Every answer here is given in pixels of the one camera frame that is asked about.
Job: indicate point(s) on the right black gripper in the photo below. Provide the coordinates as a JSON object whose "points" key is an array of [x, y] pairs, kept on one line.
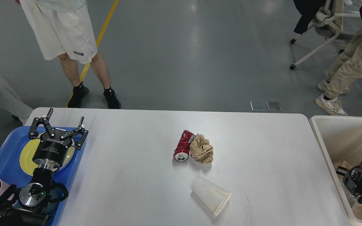
{"points": [[353, 181]]}

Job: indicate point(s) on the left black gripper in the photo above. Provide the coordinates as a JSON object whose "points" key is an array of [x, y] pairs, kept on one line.
{"points": [[55, 149]]}

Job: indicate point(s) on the large brown paper bag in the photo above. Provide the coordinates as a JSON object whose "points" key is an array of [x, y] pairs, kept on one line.
{"points": [[343, 164]]}

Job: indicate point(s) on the yellow plastic plate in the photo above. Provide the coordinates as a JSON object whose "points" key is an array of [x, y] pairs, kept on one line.
{"points": [[26, 156]]}

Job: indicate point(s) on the teal green mug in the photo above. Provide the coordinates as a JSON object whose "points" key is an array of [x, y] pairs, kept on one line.
{"points": [[55, 193]]}

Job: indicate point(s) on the small brown paper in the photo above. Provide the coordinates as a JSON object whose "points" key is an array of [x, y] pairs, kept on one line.
{"points": [[201, 149]]}

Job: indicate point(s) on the foil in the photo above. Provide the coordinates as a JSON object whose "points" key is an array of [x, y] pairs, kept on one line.
{"points": [[351, 199]]}

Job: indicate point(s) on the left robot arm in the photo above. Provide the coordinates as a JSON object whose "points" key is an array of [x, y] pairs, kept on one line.
{"points": [[25, 206]]}

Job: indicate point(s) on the beige plastic bin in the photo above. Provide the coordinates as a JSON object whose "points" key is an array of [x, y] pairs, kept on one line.
{"points": [[340, 138]]}

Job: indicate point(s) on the blue plastic tray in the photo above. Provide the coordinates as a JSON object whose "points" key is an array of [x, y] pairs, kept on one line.
{"points": [[10, 170]]}

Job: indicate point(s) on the person in light grey trousers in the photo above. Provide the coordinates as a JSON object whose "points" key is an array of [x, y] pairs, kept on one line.
{"points": [[12, 103]]}

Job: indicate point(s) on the person in white shorts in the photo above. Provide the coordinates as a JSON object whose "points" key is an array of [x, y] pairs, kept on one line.
{"points": [[63, 29]]}

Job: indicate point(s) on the person in khaki trousers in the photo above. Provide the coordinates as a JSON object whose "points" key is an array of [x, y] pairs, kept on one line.
{"points": [[346, 69]]}

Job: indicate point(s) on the crushed red soda can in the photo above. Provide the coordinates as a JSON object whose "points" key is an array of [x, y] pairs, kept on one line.
{"points": [[181, 153]]}

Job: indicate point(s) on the white office chair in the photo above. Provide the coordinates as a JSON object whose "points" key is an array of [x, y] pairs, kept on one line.
{"points": [[326, 17]]}

